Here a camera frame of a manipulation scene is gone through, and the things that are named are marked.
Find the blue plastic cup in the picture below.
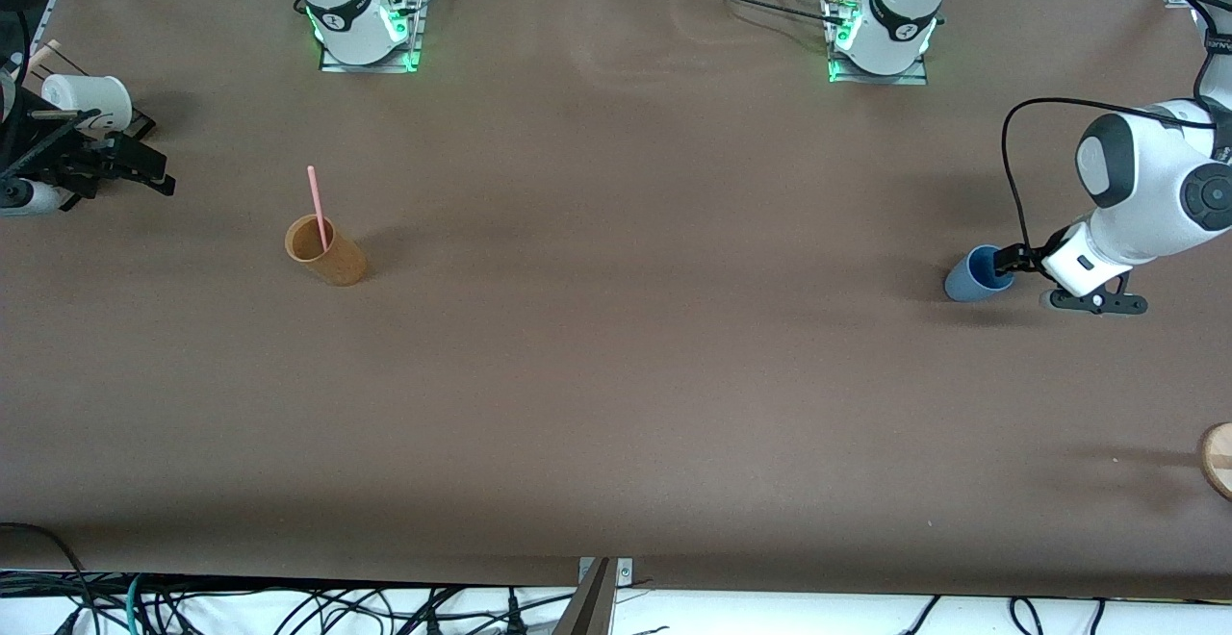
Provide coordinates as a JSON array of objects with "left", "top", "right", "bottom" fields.
[{"left": 944, "top": 244, "right": 1016, "bottom": 303}]

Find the pink straw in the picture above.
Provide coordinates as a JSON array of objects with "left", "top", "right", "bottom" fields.
[{"left": 307, "top": 165, "right": 330, "bottom": 253}]

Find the white cup with print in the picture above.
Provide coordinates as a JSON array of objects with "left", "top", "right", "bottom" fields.
[{"left": 40, "top": 74, "right": 133, "bottom": 133}]

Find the bamboo wooden cup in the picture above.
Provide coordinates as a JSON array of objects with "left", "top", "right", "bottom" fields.
[{"left": 285, "top": 215, "right": 368, "bottom": 287}]

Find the wooden rack dowel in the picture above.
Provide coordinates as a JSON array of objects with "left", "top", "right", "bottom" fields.
[{"left": 19, "top": 39, "right": 61, "bottom": 83}]

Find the round wooden board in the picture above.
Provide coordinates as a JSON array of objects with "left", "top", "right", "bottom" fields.
[{"left": 1197, "top": 421, "right": 1232, "bottom": 502}]

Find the brown paper table cover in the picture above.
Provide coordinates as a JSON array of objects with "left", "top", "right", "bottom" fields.
[{"left": 0, "top": 0, "right": 1232, "bottom": 602}]

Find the black wire cup rack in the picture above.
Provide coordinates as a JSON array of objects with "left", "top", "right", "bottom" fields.
[{"left": 19, "top": 43, "right": 157, "bottom": 213}]

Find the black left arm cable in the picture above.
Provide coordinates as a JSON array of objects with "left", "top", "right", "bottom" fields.
[{"left": 1001, "top": 0, "right": 1232, "bottom": 251}]

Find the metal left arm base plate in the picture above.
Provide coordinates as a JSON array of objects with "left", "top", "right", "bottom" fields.
[{"left": 826, "top": 0, "right": 930, "bottom": 87}]

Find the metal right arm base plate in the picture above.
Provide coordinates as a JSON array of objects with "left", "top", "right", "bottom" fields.
[{"left": 320, "top": 0, "right": 424, "bottom": 74}]

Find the small metal table bracket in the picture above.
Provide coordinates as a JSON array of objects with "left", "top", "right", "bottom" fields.
[{"left": 577, "top": 558, "right": 634, "bottom": 586}]

